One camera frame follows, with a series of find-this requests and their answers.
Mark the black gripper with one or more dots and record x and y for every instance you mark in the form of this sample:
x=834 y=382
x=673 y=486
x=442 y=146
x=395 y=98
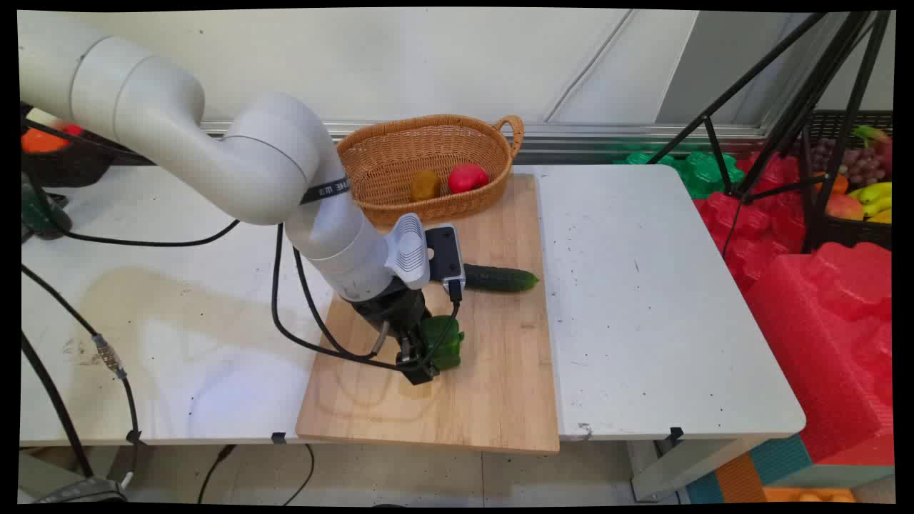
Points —
x=389 y=310

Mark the green bell pepper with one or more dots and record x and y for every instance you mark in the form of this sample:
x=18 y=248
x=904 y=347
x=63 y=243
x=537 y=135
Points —
x=446 y=343

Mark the brown yellow round fruit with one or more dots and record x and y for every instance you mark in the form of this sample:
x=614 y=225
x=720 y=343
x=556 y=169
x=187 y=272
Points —
x=425 y=185

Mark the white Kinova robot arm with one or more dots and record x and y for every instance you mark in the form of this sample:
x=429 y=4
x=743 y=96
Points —
x=143 y=107

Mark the wooden cutting board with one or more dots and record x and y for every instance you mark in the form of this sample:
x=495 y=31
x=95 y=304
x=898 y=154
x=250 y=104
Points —
x=493 y=385

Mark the long dark green cucumber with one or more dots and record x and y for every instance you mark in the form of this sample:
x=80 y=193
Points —
x=500 y=278

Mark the red round fruit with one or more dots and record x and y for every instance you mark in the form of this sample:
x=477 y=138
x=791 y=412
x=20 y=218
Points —
x=468 y=178

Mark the oval wicker basket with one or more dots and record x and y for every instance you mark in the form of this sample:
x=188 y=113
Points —
x=400 y=153

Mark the grey floor device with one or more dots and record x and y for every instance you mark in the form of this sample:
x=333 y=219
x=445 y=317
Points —
x=86 y=491

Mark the green foam packing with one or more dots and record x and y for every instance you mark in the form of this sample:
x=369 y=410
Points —
x=703 y=175

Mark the dark woven basket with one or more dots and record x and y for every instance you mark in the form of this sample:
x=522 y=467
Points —
x=68 y=168

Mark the dark green clamp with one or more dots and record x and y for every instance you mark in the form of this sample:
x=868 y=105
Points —
x=39 y=214

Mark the small red fruit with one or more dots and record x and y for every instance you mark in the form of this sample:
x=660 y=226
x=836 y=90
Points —
x=73 y=130

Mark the red foam packing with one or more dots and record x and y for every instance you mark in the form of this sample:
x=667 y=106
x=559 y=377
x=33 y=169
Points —
x=821 y=343

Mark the cream white vegetable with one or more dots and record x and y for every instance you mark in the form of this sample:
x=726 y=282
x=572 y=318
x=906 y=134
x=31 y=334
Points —
x=39 y=118

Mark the black plastic crate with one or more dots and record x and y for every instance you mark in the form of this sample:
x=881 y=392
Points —
x=846 y=232

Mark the orange pink peach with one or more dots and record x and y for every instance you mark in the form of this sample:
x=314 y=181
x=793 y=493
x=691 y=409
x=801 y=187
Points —
x=844 y=207

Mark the small orange fruit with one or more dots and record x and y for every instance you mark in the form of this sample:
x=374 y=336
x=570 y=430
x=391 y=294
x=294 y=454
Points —
x=837 y=183

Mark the purple grape bunch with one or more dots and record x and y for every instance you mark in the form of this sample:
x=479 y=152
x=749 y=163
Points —
x=860 y=164

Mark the black tripod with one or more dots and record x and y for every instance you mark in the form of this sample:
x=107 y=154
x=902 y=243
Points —
x=821 y=86

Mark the yellow green banana bunch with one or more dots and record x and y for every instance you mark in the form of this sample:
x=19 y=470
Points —
x=875 y=196

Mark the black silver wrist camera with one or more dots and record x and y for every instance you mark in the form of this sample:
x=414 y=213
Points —
x=444 y=253

